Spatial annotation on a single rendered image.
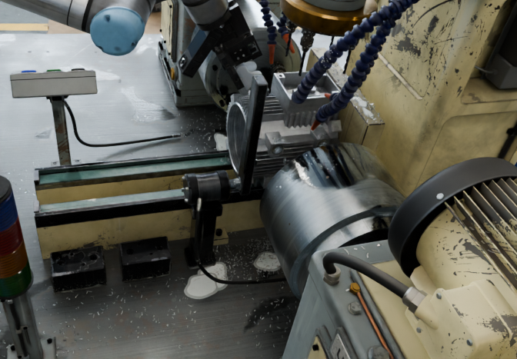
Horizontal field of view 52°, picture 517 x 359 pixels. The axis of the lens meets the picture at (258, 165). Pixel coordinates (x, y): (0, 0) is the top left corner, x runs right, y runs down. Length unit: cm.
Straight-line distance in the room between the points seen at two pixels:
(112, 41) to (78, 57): 97
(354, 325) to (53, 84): 81
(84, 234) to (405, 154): 69
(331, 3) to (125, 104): 82
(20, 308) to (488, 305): 66
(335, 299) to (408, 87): 57
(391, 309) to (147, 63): 130
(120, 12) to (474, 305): 63
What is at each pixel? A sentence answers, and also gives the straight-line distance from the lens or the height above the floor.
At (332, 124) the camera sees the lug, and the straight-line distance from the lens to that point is 111.
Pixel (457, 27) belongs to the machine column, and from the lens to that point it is 102.
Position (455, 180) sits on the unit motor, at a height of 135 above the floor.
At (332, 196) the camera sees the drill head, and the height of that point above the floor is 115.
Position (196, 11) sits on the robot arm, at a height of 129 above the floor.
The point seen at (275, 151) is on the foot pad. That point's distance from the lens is 106.
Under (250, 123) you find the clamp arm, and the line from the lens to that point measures 93.
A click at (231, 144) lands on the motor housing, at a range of 121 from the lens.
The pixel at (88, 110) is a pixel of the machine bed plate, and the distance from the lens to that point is 158.
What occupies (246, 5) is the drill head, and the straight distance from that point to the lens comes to 136.
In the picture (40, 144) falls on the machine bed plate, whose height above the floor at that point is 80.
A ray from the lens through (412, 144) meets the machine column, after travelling 113.
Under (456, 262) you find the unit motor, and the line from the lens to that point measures 61.
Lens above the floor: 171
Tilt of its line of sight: 40 degrees down
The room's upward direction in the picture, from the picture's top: 10 degrees clockwise
